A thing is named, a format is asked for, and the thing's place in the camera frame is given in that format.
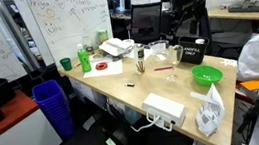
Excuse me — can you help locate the green plastic cup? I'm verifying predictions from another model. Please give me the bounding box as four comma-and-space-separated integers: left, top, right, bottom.
59, 56, 74, 72

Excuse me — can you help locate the white paper scrap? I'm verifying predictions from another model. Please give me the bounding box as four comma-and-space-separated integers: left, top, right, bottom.
81, 116, 97, 132

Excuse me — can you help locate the stack of blue bins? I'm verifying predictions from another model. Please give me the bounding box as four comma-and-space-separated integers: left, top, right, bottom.
30, 78, 77, 144

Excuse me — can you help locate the clear wine glass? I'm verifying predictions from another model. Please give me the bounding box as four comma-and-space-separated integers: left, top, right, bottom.
161, 43, 188, 84

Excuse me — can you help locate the pink pen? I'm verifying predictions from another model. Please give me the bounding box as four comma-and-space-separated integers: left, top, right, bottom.
153, 65, 174, 72

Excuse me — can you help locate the green paper note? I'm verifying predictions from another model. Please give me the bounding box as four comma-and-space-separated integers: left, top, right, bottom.
104, 137, 117, 145

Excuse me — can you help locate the stack of white papers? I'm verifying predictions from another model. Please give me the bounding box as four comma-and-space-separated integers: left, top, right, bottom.
97, 35, 135, 59

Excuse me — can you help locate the white tape roll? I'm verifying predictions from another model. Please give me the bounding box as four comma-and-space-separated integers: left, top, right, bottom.
121, 38, 136, 50

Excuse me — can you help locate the white cable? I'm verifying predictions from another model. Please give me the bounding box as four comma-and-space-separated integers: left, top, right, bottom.
129, 113, 163, 134

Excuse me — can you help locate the clear plastic bag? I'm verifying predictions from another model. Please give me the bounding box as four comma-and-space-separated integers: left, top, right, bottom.
189, 82, 229, 138

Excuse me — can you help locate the whiteboard with sun drawing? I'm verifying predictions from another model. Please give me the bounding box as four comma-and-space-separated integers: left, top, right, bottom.
25, 0, 117, 69

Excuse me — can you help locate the black mesh office chair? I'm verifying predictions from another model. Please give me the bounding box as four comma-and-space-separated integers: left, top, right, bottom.
125, 1, 168, 48
194, 1, 216, 57

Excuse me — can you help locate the small black marker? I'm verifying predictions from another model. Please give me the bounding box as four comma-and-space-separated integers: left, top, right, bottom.
124, 81, 135, 88

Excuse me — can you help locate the white power box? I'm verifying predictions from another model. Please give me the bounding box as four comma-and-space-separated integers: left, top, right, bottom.
140, 89, 189, 135

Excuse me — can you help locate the red tape ring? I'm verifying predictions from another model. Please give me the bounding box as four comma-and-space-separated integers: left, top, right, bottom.
94, 61, 109, 72

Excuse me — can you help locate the white paper sheet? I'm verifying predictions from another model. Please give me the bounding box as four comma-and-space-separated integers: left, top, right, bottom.
81, 56, 125, 80

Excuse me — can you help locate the green plastic bowl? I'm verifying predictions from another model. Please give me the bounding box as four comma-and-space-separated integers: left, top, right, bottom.
190, 62, 225, 89

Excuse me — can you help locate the clear plastic packaging with paper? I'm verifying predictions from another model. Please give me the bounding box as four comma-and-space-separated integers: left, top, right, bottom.
147, 38, 173, 64

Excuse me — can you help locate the clear jar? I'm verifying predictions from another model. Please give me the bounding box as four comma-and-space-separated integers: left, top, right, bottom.
81, 34, 95, 54

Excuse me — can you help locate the green plastic bottle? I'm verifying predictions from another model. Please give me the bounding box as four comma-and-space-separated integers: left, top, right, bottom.
75, 42, 93, 74

